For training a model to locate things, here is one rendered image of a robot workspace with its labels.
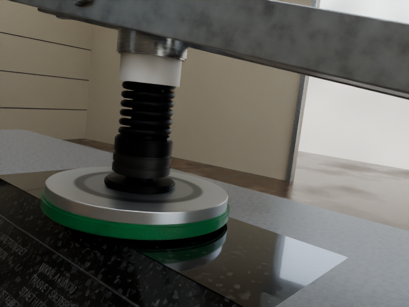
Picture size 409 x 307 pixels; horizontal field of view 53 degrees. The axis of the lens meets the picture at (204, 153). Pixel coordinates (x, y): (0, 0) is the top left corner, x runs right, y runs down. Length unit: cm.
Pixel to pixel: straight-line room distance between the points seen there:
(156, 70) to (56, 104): 648
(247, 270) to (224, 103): 546
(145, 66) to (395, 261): 33
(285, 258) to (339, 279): 5
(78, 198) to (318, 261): 24
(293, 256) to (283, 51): 20
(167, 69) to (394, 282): 31
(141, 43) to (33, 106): 623
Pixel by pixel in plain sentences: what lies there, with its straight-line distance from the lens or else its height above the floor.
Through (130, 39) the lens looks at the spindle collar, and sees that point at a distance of 46.
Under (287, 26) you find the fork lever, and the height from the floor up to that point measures 108.
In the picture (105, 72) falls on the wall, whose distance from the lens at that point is 710.
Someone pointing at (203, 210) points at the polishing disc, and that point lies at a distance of 43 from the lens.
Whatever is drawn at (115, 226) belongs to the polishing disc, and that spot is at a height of 88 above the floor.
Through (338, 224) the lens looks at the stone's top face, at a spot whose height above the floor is 87.
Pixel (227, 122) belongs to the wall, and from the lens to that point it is 578.
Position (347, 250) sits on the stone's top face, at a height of 87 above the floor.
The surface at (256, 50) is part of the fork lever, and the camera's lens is 37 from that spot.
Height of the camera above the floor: 102
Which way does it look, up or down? 8 degrees down
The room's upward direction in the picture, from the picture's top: 7 degrees clockwise
